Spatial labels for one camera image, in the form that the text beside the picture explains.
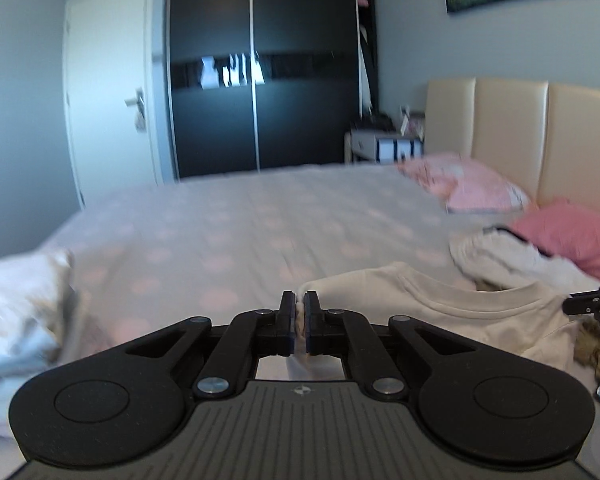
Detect cream white sweatshirt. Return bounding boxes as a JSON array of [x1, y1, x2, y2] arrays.
[[252, 261, 579, 373]]

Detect stack of folded clothes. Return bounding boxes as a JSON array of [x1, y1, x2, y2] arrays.
[[0, 248, 112, 438]]

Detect dark pink pillow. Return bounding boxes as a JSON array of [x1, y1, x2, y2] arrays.
[[510, 200, 600, 280]]

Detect white fleece garment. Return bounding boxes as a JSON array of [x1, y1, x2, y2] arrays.
[[449, 230, 600, 294]]

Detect beige padded headboard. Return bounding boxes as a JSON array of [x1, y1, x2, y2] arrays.
[[424, 78, 600, 212]]

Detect light pink patterned pillow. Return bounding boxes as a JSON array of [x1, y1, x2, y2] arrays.
[[396, 153, 532, 214]]

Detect grey pink-dotted bed cover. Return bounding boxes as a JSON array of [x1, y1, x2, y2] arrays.
[[35, 164, 509, 347]]

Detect framed photo on nightstand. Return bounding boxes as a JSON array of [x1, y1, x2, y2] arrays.
[[399, 107, 425, 138]]

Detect white bedside table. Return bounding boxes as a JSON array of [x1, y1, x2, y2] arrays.
[[344, 129, 424, 165]]

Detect white room door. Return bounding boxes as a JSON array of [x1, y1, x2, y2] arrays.
[[64, 0, 162, 207]]

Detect black sliding wardrobe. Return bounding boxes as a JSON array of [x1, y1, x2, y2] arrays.
[[166, 0, 361, 178]]

